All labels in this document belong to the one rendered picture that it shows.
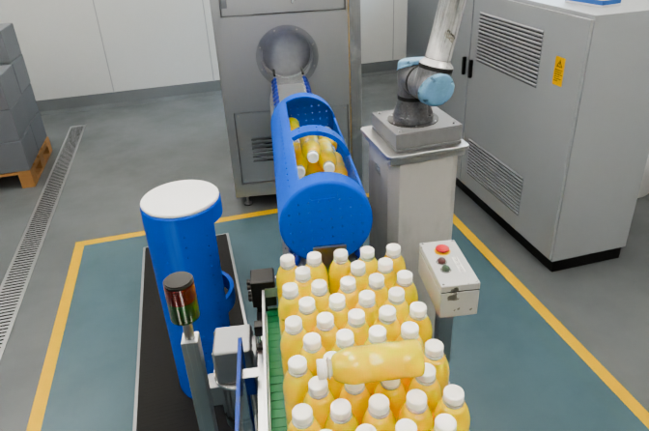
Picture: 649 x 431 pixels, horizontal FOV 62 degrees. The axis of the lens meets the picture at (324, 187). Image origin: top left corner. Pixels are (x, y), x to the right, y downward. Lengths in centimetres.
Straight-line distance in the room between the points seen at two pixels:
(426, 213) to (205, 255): 84
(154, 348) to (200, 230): 95
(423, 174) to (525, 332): 125
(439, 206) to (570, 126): 111
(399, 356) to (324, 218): 64
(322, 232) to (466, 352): 137
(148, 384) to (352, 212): 135
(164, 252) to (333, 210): 68
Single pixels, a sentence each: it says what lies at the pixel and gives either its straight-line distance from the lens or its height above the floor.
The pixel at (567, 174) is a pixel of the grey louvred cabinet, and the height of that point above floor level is 64.
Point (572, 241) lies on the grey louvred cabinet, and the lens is 338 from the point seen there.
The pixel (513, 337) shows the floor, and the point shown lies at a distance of 294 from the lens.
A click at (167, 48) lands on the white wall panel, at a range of 667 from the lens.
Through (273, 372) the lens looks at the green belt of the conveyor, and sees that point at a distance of 145.
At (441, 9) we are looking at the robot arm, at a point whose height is 163.
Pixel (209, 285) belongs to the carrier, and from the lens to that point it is 206.
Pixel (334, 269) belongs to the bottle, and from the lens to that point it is 148.
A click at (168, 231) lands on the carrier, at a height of 98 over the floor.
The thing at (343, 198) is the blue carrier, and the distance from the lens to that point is 160.
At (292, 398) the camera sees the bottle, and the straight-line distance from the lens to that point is 121.
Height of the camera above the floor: 193
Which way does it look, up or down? 27 degrees down
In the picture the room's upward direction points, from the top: 3 degrees counter-clockwise
